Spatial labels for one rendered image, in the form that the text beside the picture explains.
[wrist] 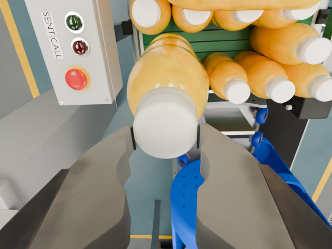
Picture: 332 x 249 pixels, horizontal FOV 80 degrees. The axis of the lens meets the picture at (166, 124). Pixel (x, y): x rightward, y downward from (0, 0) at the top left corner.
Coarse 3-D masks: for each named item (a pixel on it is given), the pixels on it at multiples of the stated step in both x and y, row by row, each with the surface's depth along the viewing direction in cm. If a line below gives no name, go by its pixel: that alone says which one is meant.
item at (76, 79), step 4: (68, 72) 33; (72, 72) 33; (76, 72) 33; (80, 72) 33; (68, 76) 33; (72, 76) 33; (76, 76) 33; (80, 76) 33; (84, 76) 33; (68, 80) 33; (72, 80) 33; (76, 80) 33; (80, 80) 33; (84, 80) 33; (68, 84) 34; (72, 84) 34; (76, 84) 34; (80, 84) 34; (84, 84) 34; (72, 88) 34; (76, 88) 34; (80, 88) 34
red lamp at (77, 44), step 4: (80, 40) 31; (76, 44) 31; (80, 44) 31; (84, 44) 31; (76, 48) 31; (80, 48) 31; (84, 48) 31; (76, 52) 31; (80, 52) 31; (84, 52) 31
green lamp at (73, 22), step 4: (68, 16) 29; (72, 16) 29; (76, 16) 29; (68, 20) 29; (72, 20) 29; (76, 20) 29; (80, 20) 30; (68, 24) 29; (72, 24) 29; (76, 24) 29; (80, 24) 30; (72, 28) 30; (76, 28) 30; (80, 28) 30
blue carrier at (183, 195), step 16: (176, 176) 53; (192, 176) 53; (176, 192) 48; (192, 192) 48; (176, 208) 44; (192, 208) 44; (176, 224) 45; (192, 224) 41; (176, 240) 63; (192, 240) 40
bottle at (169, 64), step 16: (160, 48) 16; (176, 48) 16; (192, 48) 24; (144, 64) 15; (160, 64) 14; (176, 64) 14; (192, 64) 15; (128, 80) 16; (144, 80) 14; (160, 80) 13; (176, 80) 13; (192, 80) 14; (128, 96) 15; (144, 96) 13; (192, 96) 14
